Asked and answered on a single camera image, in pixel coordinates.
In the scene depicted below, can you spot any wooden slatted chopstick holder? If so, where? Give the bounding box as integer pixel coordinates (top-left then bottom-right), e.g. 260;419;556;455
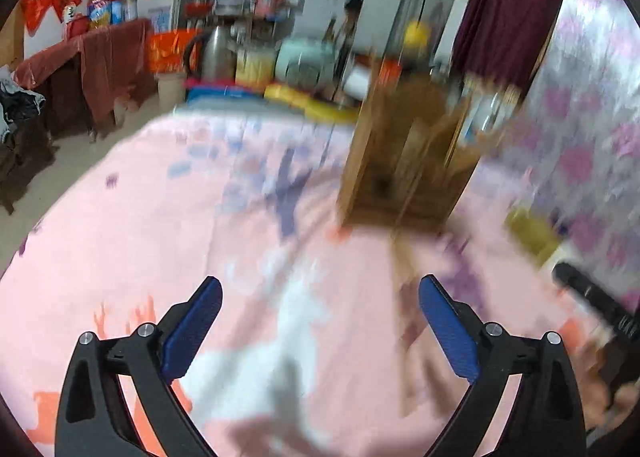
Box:
337;57;481;233

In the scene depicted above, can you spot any dark sauce bottle yellow cap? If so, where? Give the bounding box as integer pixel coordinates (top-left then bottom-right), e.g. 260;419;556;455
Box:
397;21;433;83

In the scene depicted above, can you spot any floral pink purple sheet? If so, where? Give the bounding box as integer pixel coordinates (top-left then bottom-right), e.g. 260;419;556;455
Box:
480;0;640;308

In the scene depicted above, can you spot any pile of grey clothes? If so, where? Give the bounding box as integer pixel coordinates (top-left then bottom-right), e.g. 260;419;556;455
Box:
0;66;46;143

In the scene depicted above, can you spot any olive and cream plush towel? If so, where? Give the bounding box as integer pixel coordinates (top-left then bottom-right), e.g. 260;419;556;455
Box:
505;207;561;258

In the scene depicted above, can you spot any maroon curtain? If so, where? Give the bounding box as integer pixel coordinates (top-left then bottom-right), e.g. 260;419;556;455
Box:
452;0;571;98

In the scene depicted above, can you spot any red plastic hanging bag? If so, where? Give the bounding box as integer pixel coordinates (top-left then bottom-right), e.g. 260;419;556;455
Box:
20;0;53;30

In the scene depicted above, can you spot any table with red cloth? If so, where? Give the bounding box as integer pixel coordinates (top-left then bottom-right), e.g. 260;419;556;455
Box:
15;18;156;138

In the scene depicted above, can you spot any pale green rice cooker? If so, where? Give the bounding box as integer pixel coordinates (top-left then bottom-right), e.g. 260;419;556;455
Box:
275;37;337;88

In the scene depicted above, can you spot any orange cooking oil bottle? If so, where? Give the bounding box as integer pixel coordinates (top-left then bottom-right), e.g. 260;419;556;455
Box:
87;0;112;30

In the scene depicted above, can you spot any yellow plastic spoon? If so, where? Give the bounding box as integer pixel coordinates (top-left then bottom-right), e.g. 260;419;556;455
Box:
264;83;358;122

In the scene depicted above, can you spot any pink deer printed sheet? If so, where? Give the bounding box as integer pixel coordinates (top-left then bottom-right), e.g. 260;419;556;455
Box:
0;112;640;457

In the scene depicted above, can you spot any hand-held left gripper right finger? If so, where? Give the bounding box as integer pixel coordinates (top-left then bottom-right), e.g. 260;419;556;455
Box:
419;274;587;457

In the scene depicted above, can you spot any blue plastic bin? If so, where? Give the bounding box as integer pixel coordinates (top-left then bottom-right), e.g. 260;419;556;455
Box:
185;80;266;105

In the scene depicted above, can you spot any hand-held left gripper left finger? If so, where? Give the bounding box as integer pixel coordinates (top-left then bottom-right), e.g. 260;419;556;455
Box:
55;276;224;457

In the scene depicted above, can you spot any yellow pot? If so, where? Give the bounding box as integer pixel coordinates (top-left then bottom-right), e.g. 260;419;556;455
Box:
235;47;276;85

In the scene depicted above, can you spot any steel electric kettle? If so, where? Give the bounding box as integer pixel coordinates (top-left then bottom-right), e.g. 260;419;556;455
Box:
182;24;236;83

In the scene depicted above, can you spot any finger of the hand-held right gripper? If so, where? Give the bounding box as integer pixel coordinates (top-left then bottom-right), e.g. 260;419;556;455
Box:
552;262;615;314

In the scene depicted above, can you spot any bundle of wooden chopsticks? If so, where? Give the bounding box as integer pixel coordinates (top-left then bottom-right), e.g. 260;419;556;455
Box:
390;229;426;338

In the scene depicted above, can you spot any clear plastic oil bottle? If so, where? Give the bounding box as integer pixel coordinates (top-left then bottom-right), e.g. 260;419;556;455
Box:
462;77;506;148

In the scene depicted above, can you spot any wooden chair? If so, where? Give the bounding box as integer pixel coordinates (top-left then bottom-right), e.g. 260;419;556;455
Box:
0;112;56;215

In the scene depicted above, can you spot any white bucket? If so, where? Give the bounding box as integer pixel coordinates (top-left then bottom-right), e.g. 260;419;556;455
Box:
157;72;188;107

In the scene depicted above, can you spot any person's right hand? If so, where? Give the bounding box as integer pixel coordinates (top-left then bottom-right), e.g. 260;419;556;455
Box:
582;332;640;433

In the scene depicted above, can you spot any red shiny bag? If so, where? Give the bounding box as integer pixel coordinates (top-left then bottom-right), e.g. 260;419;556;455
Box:
148;30;203;74

